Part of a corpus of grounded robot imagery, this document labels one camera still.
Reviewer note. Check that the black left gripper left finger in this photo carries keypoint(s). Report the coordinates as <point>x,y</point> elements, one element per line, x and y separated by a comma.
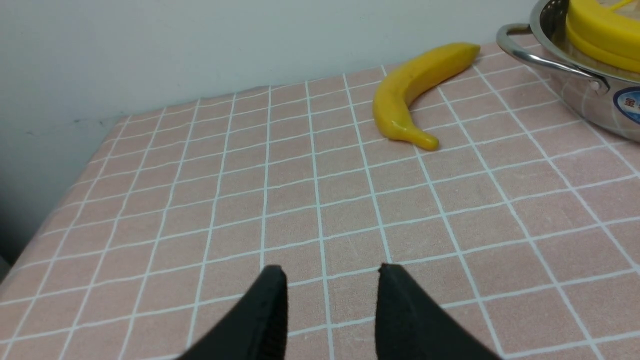
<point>255,328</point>

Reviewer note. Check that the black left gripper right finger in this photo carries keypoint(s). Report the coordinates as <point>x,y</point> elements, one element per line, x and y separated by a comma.
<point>410,325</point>

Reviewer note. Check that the yellow rimmed bamboo steamer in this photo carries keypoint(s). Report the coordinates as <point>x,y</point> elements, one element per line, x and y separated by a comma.
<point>601,55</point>

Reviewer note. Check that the yellow rimmed woven steamer lid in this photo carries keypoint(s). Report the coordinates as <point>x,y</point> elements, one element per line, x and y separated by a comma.
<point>610,24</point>

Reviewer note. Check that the stainless steel pot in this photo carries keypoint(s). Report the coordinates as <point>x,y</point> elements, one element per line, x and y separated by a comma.
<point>605,96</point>

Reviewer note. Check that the pink checkered tablecloth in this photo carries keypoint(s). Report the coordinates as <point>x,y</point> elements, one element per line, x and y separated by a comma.
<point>524,226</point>

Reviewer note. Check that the yellow plastic banana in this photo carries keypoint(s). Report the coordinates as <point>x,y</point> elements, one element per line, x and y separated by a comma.
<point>406,83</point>

